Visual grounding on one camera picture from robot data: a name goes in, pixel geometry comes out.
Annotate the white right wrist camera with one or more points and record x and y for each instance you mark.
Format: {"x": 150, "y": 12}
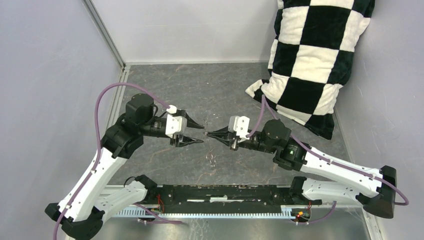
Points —
{"x": 239, "y": 125}

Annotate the aluminium frame rail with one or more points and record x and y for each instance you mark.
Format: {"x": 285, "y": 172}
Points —
{"x": 118, "y": 92}

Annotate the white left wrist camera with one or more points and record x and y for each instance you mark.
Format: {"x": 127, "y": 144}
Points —
{"x": 175, "y": 125}

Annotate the black white checkered pillow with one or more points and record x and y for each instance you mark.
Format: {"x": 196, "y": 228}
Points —
{"x": 311, "y": 59}

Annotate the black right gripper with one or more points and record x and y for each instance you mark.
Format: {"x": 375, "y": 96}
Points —
{"x": 224, "y": 134}

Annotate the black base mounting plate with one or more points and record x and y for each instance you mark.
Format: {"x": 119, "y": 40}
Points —
{"x": 224, "y": 199}

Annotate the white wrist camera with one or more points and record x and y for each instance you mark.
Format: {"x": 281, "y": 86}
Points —
{"x": 175, "y": 125}
{"x": 239, "y": 125}

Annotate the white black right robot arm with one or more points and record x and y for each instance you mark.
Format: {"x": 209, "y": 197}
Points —
{"x": 371, "y": 188}

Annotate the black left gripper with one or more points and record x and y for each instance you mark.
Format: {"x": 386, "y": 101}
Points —
{"x": 184, "y": 141}

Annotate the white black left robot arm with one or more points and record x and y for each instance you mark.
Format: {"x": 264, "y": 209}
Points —
{"x": 82, "y": 212}

